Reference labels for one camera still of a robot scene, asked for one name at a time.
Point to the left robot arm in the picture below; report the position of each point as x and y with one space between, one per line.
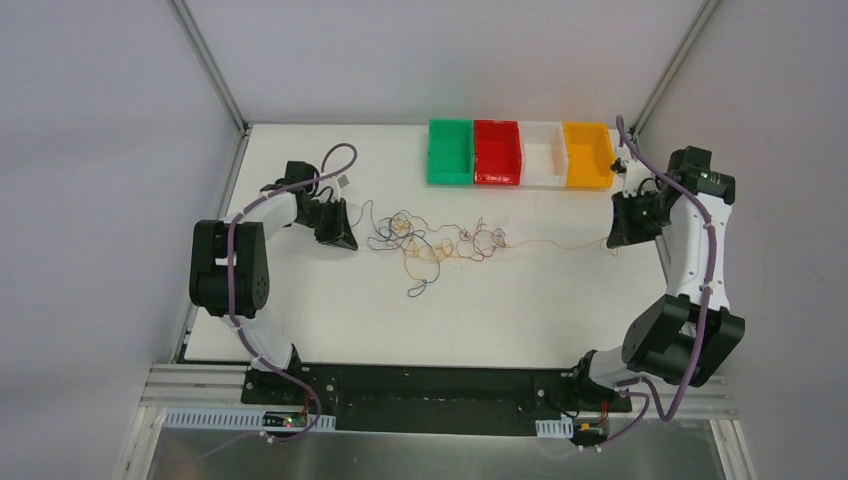
229 270

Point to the yellow plastic bin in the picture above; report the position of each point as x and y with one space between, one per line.
590 156

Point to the right white cable duct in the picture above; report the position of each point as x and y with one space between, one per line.
555 429

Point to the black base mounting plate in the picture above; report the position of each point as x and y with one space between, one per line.
431 400

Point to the left white cable duct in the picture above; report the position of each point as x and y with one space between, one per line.
275 421

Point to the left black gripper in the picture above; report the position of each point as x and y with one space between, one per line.
324 216

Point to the white plastic bin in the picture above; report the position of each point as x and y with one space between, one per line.
544 155

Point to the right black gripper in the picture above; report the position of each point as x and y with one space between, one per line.
633 211

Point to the green plastic bin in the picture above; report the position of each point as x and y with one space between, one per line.
450 153

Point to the red plastic bin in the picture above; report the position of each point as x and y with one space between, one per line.
498 152

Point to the aluminium front frame rail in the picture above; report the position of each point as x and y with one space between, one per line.
221 386

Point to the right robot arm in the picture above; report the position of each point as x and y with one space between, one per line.
684 336

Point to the white cable duct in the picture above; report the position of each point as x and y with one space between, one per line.
555 429
275 421

